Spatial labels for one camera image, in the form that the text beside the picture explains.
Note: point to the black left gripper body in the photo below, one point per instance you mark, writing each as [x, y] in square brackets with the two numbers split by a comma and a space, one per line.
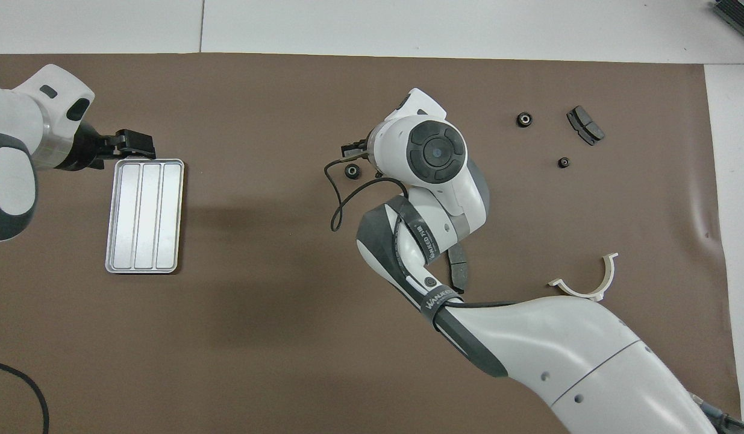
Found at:
[85, 147]

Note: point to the long dark brake pad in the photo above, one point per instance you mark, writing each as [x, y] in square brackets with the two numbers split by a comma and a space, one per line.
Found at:
[459, 274]

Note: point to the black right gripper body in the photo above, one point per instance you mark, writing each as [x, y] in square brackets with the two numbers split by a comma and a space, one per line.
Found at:
[368, 146]

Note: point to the short grey brake pad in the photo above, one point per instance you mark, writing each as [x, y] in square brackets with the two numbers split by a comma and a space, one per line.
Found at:
[585, 125]

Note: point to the small black bearing gear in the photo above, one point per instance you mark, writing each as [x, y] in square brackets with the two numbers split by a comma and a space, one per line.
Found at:
[563, 161]

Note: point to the silver metal tray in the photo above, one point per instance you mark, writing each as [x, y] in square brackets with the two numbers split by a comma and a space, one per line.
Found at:
[146, 217]

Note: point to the white curved plastic bracket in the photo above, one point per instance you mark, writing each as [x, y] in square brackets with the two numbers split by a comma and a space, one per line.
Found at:
[608, 278]

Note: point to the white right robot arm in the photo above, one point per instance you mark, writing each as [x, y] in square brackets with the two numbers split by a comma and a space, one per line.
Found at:
[558, 349]

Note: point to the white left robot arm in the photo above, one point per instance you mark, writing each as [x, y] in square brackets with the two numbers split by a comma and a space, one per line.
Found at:
[16, 120]

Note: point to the brown table mat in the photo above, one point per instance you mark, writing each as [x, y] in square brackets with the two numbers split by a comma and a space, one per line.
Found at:
[287, 349]

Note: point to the grey ribbed equipment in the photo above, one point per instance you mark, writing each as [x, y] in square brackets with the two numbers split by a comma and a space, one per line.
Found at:
[739, 15]

